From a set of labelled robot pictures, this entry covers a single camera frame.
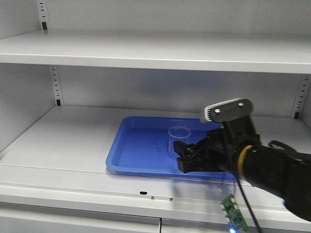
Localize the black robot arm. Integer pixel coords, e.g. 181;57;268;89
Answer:
173;116;311;221

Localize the green circuit board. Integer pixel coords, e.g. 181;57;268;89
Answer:
220;194;248;233

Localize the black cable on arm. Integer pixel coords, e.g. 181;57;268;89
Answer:
233;145;263;233

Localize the blue plastic tray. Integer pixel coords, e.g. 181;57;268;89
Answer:
106;116;234;181

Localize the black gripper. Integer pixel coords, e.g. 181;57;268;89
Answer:
173;116;261;173

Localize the clear glass beaker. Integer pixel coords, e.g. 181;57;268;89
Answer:
168;126;191;159

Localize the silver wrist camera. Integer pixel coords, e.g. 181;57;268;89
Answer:
200;98;253;123

